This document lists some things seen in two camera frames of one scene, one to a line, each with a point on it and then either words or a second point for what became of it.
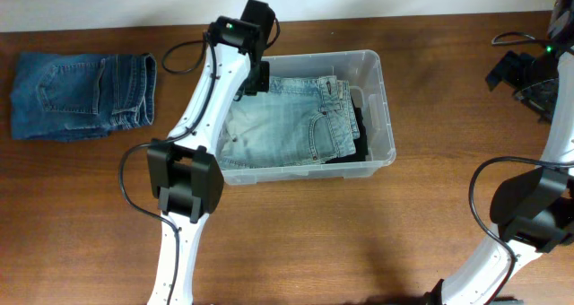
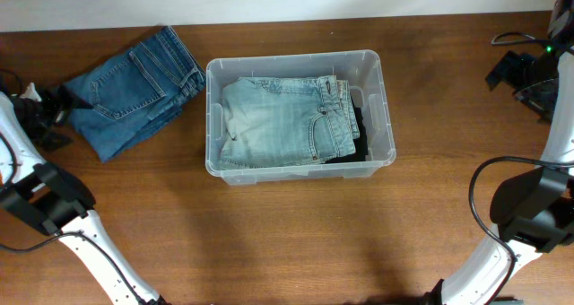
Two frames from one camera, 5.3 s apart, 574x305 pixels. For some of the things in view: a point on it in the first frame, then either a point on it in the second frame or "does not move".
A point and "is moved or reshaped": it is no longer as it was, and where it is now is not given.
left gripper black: [259, 79] to [56, 109]
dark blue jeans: [71, 96] is moved or reshaped
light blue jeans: [300, 120] does not move
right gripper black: [503, 69] does not move
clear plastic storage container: [324, 116] does not move
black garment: [361, 145] does not move
